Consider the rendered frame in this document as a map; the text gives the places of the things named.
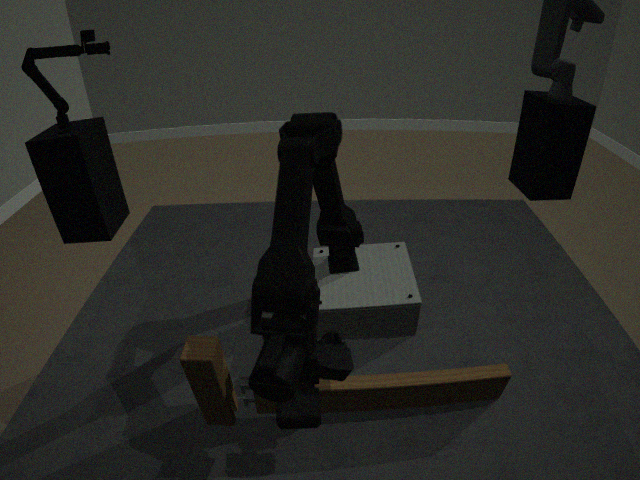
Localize brown wooden post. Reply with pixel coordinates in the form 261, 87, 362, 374
180, 335, 239, 426

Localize wooden side rail with metal hooks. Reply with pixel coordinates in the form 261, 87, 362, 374
243, 363, 512, 414

